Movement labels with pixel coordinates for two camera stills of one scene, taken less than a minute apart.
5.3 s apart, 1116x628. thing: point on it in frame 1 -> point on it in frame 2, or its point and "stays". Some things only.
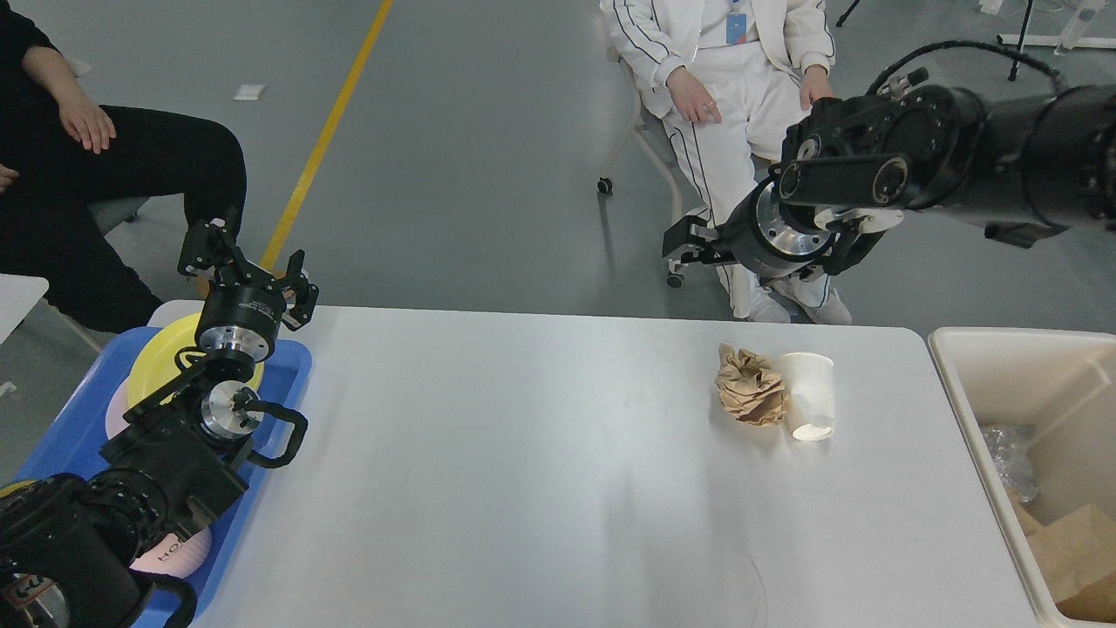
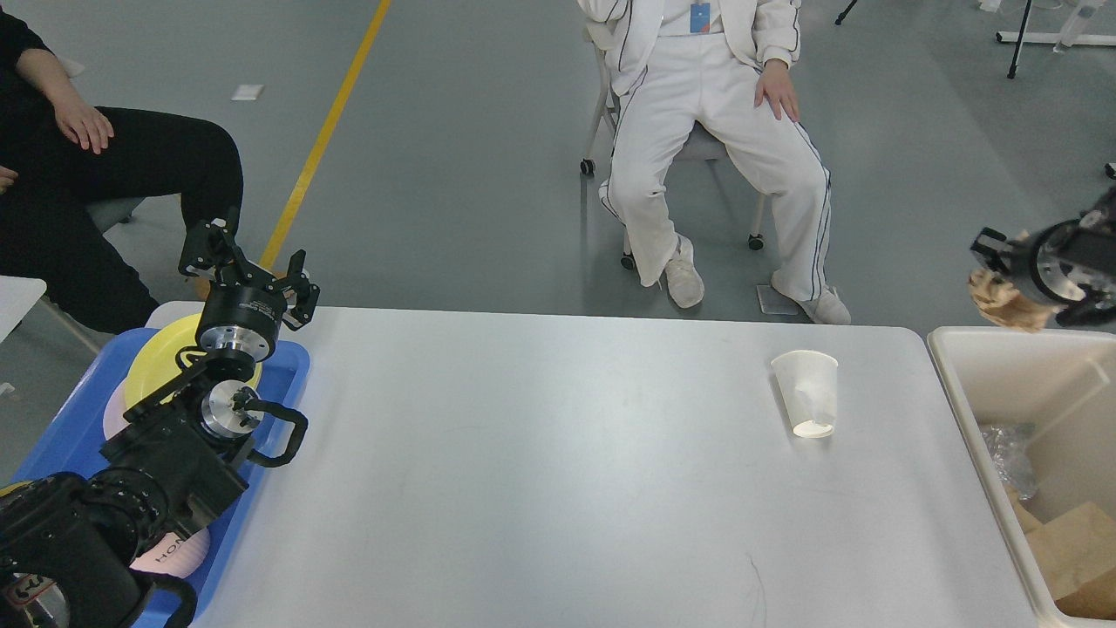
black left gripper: (241, 317) stays
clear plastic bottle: (1010, 449) stays
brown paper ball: (751, 386) -> (996, 299)
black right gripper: (764, 236) -> (1069, 260)
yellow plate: (157, 358) stays
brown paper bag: (1077, 554) stays
